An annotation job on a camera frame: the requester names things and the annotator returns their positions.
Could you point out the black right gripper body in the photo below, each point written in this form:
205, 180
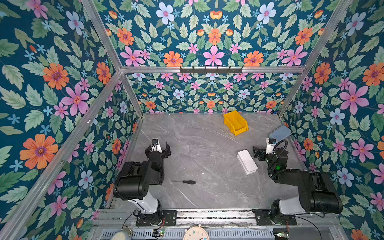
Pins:
261, 153

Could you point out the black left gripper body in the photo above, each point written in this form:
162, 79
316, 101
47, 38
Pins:
157, 152

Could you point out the black screwdriver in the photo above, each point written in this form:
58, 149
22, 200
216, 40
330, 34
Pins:
189, 182

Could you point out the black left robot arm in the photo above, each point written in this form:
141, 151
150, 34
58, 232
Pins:
133, 181

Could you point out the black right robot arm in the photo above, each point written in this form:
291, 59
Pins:
316, 192

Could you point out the yellow plastic bin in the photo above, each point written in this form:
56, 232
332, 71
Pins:
236, 123

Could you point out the white rectangular box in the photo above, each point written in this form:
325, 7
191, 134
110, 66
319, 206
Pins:
247, 162

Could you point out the grey blue flat case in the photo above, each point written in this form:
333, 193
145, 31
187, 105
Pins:
280, 133

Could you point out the round beige clock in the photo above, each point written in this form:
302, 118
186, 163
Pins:
196, 233

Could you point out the grey round object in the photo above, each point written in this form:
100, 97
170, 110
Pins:
122, 235

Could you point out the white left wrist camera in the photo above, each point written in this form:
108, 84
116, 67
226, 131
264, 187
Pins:
155, 146

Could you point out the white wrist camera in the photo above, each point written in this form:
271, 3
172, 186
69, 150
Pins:
155, 146
271, 143

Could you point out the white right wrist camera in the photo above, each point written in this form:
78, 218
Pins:
271, 143

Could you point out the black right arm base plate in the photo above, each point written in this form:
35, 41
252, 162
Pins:
272, 217

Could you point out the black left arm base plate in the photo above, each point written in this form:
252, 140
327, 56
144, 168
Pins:
158, 219

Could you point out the white slotted cable duct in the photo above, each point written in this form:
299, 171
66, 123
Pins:
177, 234

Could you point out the black hook rail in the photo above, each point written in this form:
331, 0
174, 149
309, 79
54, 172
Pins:
211, 70

